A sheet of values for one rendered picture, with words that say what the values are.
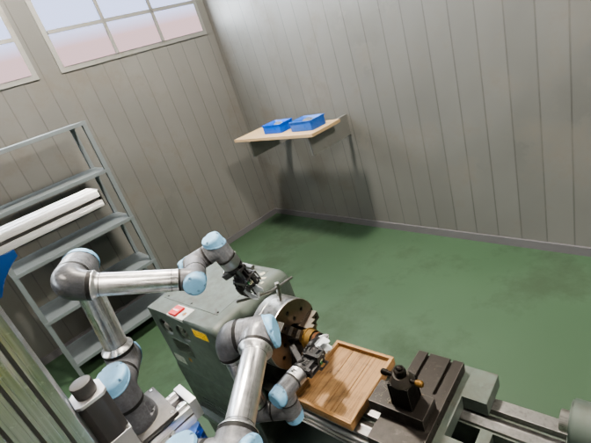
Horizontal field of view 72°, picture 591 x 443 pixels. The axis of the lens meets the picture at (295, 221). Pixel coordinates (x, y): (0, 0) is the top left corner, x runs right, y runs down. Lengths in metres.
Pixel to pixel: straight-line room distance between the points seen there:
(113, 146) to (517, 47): 3.97
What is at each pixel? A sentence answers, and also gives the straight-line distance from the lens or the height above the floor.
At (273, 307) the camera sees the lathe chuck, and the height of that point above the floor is 1.24.
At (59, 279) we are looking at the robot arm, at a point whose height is 1.78.
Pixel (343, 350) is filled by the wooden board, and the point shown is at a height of 0.88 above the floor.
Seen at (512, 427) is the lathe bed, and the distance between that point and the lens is 1.69.
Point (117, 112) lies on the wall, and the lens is 5.04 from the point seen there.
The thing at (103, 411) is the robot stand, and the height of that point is 1.48.
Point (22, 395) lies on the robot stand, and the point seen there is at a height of 1.70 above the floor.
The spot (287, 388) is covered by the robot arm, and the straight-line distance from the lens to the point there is 1.61.
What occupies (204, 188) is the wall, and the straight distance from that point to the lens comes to 5.46.
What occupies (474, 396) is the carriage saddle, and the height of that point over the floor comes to 0.93.
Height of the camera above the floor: 2.22
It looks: 23 degrees down
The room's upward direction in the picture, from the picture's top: 18 degrees counter-clockwise
